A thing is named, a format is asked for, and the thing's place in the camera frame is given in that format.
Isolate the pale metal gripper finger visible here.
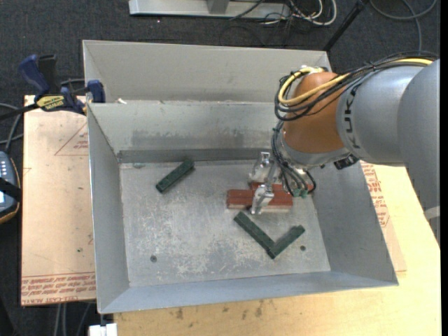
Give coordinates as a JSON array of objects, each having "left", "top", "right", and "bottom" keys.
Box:
[
  {"left": 250, "top": 183, "right": 275, "bottom": 216},
  {"left": 248, "top": 151, "right": 274, "bottom": 185}
]

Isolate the red-brown flat block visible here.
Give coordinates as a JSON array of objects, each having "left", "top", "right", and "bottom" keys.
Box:
[
  {"left": 249, "top": 182, "right": 314, "bottom": 197},
  {"left": 225, "top": 188, "right": 294, "bottom": 212}
]

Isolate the dark green flat block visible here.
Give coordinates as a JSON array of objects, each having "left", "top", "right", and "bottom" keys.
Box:
[
  {"left": 267, "top": 225, "right": 307, "bottom": 260},
  {"left": 155, "top": 159, "right": 195, "bottom": 194},
  {"left": 233, "top": 211, "right": 278, "bottom": 260}
]

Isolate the grey metal bin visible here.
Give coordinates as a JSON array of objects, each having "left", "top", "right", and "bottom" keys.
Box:
[{"left": 82, "top": 39, "right": 400, "bottom": 315}]

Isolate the brown cardboard board, red print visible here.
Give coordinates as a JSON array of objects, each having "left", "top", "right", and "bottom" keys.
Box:
[{"left": 20, "top": 94, "right": 409, "bottom": 307}]

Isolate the black cylinder on white bracket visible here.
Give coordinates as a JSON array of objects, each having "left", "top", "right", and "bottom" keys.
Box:
[{"left": 333, "top": 155, "right": 359, "bottom": 170}]

